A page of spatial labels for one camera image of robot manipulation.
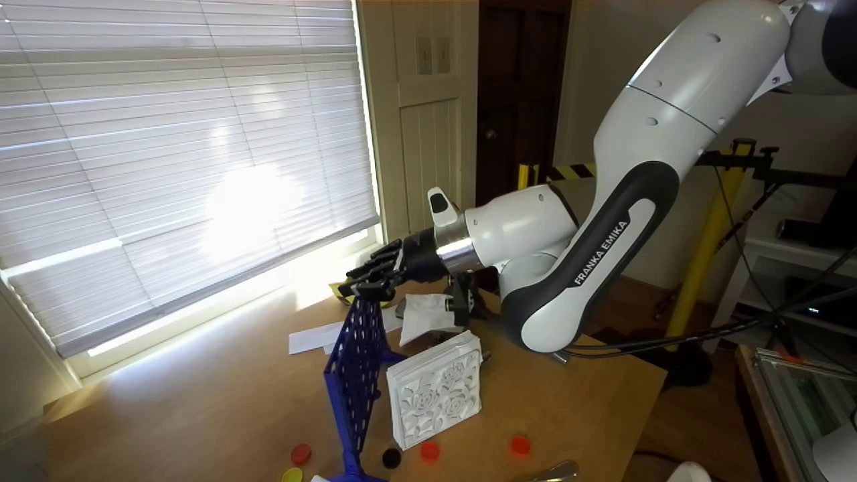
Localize dark wooden door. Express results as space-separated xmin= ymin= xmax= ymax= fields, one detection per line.
xmin=472 ymin=0 xmax=574 ymax=208

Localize cream panel door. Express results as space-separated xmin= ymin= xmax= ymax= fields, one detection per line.
xmin=357 ymin=0 xmax=479 ymax=237

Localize white embossed box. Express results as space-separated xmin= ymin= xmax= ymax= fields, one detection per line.
xmin=384 ymin=327 xmax=487 ymax=453

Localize large white window blinds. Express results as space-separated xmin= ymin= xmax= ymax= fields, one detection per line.
xmin=0 ymin=0 xmax=384 ymax=358

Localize white shelf unit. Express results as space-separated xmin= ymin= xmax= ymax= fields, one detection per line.
xmin=713 ymin=233 xmax=857 ymax=338

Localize blue grid gameboard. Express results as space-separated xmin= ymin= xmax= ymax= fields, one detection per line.
xmin=322 ymin=283 xmax=406 ymax=482

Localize black camera on boom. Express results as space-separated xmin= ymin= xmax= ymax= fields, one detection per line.
xmin=694 ymin=144 xmax=857 ymax=192

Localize yellow black striped barrier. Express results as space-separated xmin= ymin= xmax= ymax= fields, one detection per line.
xmin=514 ymin=137 xmax=761 ymax=387

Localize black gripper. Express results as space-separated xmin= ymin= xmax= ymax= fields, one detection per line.
xmin=344 ymin=228 xmax=444 ymax=303

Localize stack of white frames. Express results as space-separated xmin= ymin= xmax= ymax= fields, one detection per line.
xmin=733 ymin=342 xmax=857 ymax=482

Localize white paper booklet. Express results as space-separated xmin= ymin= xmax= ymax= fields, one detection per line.
xmin=397 ymin=291 xmax=472 ymax=348

